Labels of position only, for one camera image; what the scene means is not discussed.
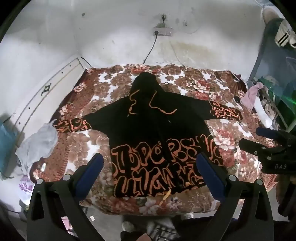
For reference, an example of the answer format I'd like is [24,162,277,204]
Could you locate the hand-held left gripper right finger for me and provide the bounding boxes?
[196,152,274,241]

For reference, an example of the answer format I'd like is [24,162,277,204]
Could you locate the grey cloth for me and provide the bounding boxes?
[16,123,58,172]

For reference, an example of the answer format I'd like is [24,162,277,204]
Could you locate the white wooden panel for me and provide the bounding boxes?
[9,57,86,133]

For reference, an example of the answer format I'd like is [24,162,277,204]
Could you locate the blue hanging cloth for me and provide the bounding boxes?
[261,19,296,93]

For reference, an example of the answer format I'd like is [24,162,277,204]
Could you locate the white pillow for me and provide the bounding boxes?
[254,102,274,128]

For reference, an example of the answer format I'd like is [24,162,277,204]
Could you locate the grey metal bed frame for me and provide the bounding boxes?
[246,22,296,133]

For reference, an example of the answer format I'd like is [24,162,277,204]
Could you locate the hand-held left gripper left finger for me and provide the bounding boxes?
[26,152,104,241]

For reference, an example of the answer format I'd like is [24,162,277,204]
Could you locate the white power strip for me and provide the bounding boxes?
[153,27,174,37]

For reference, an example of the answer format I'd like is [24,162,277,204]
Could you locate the brown floral blanket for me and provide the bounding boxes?
[31,64,279,217]

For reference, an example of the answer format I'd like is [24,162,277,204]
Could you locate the blue bag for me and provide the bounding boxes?
[0,123,19,163]

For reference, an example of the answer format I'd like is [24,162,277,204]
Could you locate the black power cable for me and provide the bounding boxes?
[143,32,160,64]

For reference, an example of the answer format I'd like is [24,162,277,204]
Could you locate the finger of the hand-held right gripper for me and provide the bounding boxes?
[256,127,296,145]
[238,138,285,163]

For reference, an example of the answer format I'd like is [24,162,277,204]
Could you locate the black hoodie with orange print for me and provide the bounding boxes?
[53,72,243,198]

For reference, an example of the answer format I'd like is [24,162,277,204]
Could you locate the purple floral cloth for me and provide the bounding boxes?
[18,175,35,193]

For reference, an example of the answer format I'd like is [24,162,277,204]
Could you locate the black metal hook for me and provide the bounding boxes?
[41,83,52,96]

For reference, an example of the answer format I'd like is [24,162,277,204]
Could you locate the green cloth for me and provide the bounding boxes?
[258,76,279,93]

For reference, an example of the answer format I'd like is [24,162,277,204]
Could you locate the black and white shoe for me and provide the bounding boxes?
[147,219,183,241]

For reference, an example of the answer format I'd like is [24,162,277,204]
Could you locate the pink cloth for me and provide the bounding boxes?
[240,82,264,111]

